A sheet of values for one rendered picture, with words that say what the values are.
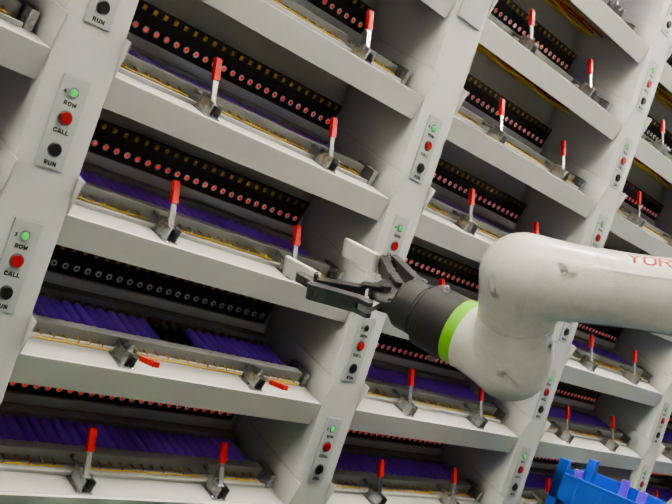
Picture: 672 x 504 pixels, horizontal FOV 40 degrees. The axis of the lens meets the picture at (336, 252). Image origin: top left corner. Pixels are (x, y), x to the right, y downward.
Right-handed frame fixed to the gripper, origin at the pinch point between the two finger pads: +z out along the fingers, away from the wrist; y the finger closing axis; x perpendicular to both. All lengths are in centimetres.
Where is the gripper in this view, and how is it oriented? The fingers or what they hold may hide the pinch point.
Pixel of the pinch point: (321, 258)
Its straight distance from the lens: 141.8
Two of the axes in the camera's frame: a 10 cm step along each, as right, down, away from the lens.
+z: -7.3, -3.8, 5.8
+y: 6.7, -2.0, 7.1
